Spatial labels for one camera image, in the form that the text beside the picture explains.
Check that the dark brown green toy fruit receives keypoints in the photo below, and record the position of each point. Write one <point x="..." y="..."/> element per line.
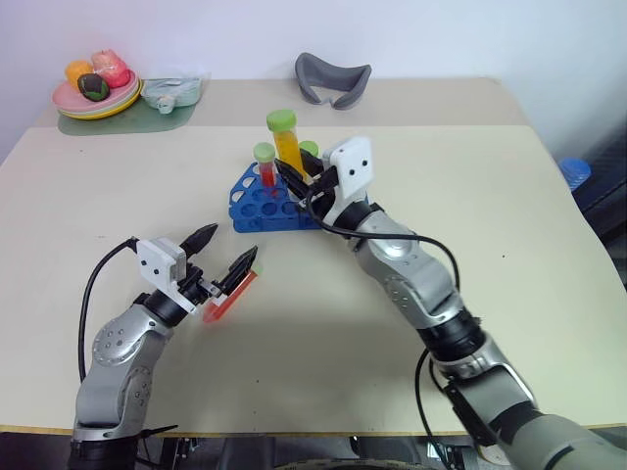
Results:
<point x="93" y="87"/>

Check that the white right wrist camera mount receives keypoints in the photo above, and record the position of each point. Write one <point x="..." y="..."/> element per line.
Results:
<point x="352" y="169"/>

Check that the green capped test tube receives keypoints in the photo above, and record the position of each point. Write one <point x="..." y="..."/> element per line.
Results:
<point x="308" y="147"/>

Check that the pink toy fruit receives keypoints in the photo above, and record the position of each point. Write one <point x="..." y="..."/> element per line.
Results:
<point x="111" y="68"/>

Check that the pale green plate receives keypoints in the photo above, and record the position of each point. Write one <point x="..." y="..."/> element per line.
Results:
<point x="130" y="100"/>

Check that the yellow plate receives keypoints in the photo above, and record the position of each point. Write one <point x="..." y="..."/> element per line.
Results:
<point x="120" y="109"/>

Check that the pink plate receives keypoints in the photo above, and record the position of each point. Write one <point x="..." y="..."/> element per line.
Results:
<point x="68" y="100"/>

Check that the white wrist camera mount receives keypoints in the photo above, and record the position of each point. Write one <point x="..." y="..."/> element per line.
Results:
<point x="159" y="264"/>
<point x="352" y="169"/>

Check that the dark red test tube green cap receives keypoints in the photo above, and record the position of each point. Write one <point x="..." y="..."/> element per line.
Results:
<point x="268" y="173"/>

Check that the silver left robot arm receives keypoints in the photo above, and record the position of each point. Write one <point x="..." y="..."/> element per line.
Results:
<point x="122" y="343"/>

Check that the blue ribbed round object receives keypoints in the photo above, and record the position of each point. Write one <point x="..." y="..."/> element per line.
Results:
<point x="575" y="171"/>

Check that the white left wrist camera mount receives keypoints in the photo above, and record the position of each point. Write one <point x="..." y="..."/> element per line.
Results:
<point x="159" y="264"/>

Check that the orange-red test tube green cap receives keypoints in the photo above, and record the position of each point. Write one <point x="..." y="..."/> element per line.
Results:
<point x="230" y="306"/>

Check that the yellow test tube green cap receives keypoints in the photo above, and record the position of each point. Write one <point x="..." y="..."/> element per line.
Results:
<point x="289" y="144"/>

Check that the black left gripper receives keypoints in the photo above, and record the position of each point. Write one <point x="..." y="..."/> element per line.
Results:
<point x="196" y="286"/>

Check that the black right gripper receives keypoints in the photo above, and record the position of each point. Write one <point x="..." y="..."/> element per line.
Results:
<point x="321" y="191"/>

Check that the black object beside table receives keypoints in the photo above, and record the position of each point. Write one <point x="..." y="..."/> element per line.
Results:
<point x="607" y="196"/>

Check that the green table mat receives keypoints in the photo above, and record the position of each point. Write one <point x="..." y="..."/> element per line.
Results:
<point x="122" y="125"/>

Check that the blue test tube rack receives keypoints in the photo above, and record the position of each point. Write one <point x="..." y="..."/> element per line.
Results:
<point x="255" y="215"/>

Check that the grey curved foam cushion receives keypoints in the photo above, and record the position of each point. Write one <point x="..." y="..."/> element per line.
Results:
<point x="318" y="73"/>

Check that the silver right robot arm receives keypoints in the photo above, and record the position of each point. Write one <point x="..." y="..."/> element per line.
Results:
<point x="416" y="274"/>

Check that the orange toy fruit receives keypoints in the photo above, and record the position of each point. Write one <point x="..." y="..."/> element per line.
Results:
<point x="77" y="71"/>

